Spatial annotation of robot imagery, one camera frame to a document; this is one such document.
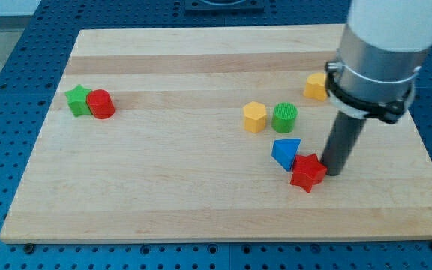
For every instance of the red cylinder block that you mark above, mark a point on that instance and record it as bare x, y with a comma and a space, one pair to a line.
100, 104

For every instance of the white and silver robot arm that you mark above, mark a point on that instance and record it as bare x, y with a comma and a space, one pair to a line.
373, 74

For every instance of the red star block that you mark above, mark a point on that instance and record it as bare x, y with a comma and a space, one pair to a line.
307, 171

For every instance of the yellow hexagon block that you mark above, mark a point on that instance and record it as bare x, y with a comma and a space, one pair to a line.
255, 117

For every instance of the wooden board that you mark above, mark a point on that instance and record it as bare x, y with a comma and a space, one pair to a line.
175, 164

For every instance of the green cylinder block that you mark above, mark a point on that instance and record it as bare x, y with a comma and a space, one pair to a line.
284, 117

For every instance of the yellow heart block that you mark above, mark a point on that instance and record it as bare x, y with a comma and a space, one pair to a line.
315, 87

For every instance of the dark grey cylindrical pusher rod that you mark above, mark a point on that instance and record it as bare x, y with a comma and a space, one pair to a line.
341, 140

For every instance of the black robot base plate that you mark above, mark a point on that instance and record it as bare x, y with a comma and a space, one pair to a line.
223, 5

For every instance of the green star block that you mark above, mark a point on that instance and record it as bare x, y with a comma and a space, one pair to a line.
76, 100

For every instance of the blue triangle block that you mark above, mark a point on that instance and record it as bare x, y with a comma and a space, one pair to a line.
284, 151

